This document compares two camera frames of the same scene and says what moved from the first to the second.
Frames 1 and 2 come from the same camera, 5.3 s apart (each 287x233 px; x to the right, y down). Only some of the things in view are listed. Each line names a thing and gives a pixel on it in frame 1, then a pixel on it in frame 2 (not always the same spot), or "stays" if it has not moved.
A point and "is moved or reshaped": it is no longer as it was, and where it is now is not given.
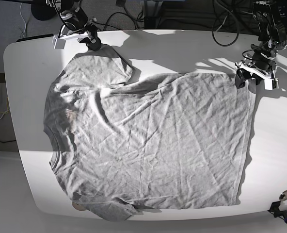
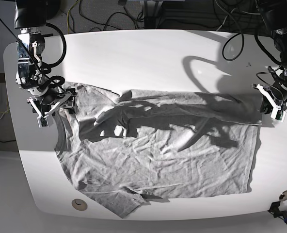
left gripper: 77,22 to 47,100
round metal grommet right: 285,195 stays
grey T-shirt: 167,141 is moved or reshaped
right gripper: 262,63 to 279,94
